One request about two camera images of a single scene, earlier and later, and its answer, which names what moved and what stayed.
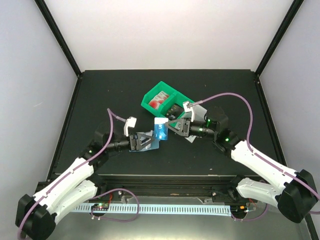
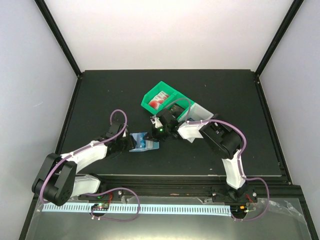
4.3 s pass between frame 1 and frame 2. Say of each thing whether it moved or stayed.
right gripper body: moved
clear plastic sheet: stayed
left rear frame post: stayed
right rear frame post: stayed
